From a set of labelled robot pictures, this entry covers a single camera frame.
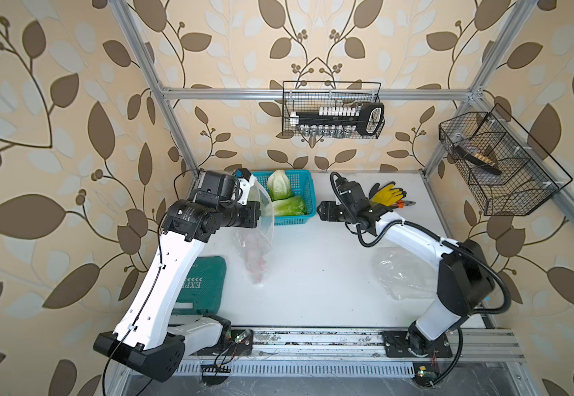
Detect black wire basket back wall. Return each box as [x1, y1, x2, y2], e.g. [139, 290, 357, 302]
[281, 80, 385, 140]

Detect teal plastic basket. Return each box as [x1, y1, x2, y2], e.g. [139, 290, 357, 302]
[271, 170, 317, 226]

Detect pale chinese cabbage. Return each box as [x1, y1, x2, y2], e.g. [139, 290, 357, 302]
[267, 170, 293, 201]

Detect clear pink-dotted zipper bag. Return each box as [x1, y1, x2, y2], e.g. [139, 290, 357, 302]
[235, 183, 275, 285]

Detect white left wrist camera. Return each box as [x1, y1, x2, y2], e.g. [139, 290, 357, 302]
[234, 168, 256, 206]

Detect red handled pliers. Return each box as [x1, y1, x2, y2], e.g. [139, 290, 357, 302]
[395, 201, 416, 208]

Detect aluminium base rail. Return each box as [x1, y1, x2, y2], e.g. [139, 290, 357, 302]
[175, 327, 525, 379]

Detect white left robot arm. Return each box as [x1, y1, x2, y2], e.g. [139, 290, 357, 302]
[93, 168, 261, 382]

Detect green plastic tool case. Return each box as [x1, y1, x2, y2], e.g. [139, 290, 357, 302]
[172, 256, 227, 316]

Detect leafy green chinese cabbage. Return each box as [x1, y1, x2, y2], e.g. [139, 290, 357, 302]
[272, 196, 308, 217]

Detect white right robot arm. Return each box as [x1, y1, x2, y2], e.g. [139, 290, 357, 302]
[318, 201, 501, 356]

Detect black corrugated cable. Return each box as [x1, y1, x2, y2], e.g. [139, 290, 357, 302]
[329, 172, 512, 316]

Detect black brush in basket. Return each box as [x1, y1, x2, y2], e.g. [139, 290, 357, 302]
[455, 145, 502, 176]

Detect black wire basket wall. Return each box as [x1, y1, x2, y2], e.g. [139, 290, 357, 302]
[281, 80, 385, 140]
[439, 103, 573, 216]

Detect yellow black work glove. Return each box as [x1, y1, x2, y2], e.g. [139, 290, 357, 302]
[369, 181, 407, 206]

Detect black socket bit holder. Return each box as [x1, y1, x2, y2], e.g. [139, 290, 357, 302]
[286, 102, 385, 139]

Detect black wire basket right wall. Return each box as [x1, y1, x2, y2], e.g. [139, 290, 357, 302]
[439, 103, 573, 216]

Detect clear plastic bag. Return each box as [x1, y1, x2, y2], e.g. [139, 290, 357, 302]
[372, 246, 437, 301]

